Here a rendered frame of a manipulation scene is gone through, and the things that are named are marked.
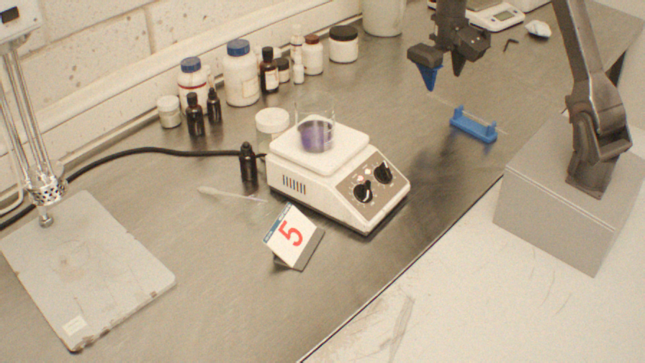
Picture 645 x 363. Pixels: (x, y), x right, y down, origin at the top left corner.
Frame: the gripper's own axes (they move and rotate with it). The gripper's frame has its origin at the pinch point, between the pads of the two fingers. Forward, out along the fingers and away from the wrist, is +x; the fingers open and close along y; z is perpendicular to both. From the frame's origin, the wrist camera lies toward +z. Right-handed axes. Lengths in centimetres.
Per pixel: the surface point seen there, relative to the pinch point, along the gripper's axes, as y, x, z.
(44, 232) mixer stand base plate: -76, 10, -23
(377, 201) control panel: -32.8, 6.7, 11.7
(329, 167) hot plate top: -36.9, 1.5, 5.4
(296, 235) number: -45.3, 8.6, 7.1
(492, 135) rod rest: -0.2, 9.4, 12.8
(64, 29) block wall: -56, -14, -45
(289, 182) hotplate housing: -39.6, 6.4, -0.6
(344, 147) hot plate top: -31.6, 1.6, 3.3
